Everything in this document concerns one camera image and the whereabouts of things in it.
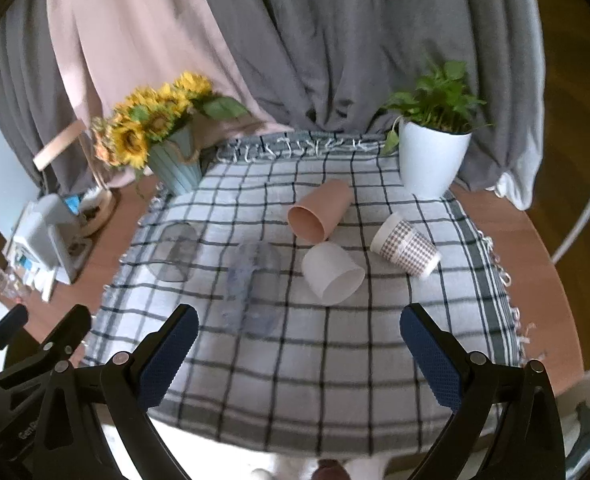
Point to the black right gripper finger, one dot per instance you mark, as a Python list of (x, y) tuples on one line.
[(59, 345)]

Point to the white plastic cup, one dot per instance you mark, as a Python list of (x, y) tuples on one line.
[(331, 273)]

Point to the wooden chair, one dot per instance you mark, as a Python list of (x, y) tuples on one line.
[(97, 211)]

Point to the white plant pot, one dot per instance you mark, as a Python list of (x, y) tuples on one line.
[(429, 160)]

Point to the sunflower bouquet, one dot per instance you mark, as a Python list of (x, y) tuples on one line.
[(149, 116)]

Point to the clear glass cup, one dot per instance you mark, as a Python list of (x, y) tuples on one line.
[(174, 252)]

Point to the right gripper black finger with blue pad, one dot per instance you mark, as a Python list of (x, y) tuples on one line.
[(465, 382), (134, 382)]

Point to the brown checkered paper cup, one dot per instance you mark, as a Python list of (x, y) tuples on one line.
[(403, 245)]

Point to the green leafy plant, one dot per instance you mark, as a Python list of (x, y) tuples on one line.
[(441, 100)]

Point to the light blue ribbed vase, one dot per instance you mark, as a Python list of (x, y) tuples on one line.
[(175, 162)]

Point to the checkered grey white tablecloth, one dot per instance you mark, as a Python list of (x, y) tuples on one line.
[(329, 380)]

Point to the pink plastic cup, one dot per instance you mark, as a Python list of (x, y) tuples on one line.
[(315, 217)]

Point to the pink curtain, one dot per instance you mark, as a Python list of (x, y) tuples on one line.
[(105, 49)]

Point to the clear plastic cup blue print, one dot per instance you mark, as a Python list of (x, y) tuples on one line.
[(251, 295)]

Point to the white box clutter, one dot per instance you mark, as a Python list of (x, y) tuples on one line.
[(47, 246)]

